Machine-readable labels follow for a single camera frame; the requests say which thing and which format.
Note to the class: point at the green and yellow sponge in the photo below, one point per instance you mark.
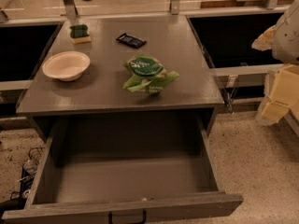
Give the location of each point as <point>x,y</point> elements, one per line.
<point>79,34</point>

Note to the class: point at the dark blue snack packet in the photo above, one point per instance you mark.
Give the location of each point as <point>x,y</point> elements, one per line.
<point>131,41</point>

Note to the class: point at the green rice chip bag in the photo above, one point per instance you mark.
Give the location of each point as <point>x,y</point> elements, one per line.
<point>148,75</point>

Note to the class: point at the black drawer handle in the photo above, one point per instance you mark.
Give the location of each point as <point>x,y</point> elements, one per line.
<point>138,217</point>

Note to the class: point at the black wire basket on floor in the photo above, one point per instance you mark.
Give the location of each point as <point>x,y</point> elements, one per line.
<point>28,172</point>

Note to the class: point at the white paper bowl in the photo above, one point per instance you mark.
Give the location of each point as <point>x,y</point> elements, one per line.
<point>66,66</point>

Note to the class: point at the open grey top drawer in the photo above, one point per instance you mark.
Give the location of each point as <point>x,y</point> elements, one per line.
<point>126,162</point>

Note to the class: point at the left metal support post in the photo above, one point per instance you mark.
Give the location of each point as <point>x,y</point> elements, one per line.
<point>70,9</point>

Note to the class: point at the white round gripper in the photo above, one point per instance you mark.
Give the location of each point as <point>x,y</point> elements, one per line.
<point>288,37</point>

